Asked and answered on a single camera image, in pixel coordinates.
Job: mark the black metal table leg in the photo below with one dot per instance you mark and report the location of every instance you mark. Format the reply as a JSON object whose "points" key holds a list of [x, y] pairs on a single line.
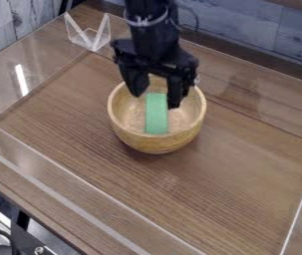
{"points": [[28, 244]]}

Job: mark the clear acrylic corner bracket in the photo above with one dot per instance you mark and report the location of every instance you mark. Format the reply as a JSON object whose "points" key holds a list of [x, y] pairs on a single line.
{"points": [[89, 38]]}

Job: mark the green rectangular stick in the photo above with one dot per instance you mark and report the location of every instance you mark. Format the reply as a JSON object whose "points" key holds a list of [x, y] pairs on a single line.
{"points": [[156, 113]]}

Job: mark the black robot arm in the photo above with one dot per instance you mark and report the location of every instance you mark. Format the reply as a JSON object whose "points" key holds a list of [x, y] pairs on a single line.
{"points": [[150, 10]]}

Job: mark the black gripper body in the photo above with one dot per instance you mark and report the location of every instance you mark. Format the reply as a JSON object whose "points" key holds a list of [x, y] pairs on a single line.
{"points": [[154, 45]]}

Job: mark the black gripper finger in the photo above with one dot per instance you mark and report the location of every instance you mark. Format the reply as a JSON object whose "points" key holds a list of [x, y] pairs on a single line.
{"points": [[178, 86], [135, 74]]}

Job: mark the clear acrylic enclosure wall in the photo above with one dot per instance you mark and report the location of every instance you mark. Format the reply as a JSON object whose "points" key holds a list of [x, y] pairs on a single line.
{"points": [[222, 197]]}

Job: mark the light wooden bowl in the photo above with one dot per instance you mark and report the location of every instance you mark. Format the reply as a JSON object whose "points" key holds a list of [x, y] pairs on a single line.
{"points": [[127, 112]]}

